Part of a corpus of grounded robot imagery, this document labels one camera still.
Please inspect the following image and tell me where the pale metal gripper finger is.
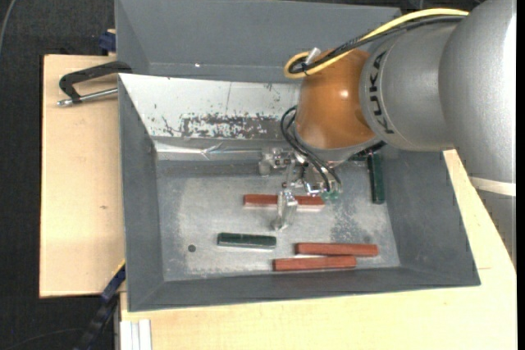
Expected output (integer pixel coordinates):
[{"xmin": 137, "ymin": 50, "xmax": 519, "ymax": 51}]
[
  {"xmin": 269, "ymin": 192, "xmax": 290, "ymax": 230},
  {"xmin": 285, "ymin": 195, "xmax": 299, "ymax": 230}
]

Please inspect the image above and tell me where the red-brown flat block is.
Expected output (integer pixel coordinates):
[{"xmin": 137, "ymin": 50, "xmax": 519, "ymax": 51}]
[
  {"xmin": 271, "ymin": 255, "xmax": 358, "ymax": 273},
  {"xmin": 294, "ymin": 242, "xmax": 380, "ymax": 258},
  {"xmin": 242, "ymin": 193, "xmax": 326, "ymax": 214}
]

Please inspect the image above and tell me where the dark green flat block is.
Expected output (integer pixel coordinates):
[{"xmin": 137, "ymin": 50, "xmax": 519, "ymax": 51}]
[
  {"xmin": 366, "ymin": 151, "xmax": 387, "ymax": 206},
  {"xmin": 216, "ymin": 231, "xmax": 277, "ymax": 251}
]

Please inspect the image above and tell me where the grey metal bin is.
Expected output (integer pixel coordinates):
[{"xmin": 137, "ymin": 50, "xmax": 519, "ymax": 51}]
[{"xmin": 113, "ymin": 0, "xmax": 482, "ymax": 312}]

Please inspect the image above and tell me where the pale wood flat board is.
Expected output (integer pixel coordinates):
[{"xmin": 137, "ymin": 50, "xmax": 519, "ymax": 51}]
[{"xmin": 39, "ymin": 54, "xmax": 126, "ymax": 298}]

